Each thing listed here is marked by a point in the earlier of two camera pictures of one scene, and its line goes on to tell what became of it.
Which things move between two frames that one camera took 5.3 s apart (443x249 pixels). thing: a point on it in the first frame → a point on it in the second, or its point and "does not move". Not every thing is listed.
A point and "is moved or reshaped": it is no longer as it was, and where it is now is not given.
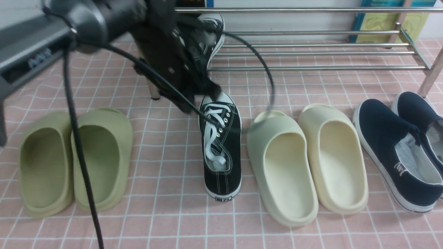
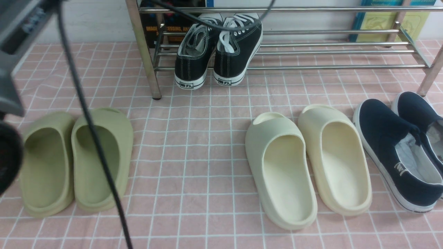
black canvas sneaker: x=206 y=53 is moved or reshaped
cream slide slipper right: x=336 y=159 does not move
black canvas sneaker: x=221 y=148 → x=236 y=50
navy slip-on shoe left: x=392 y=144 does not move
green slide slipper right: x=107 y=135 does not move
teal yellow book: x=414 y=23 does not move
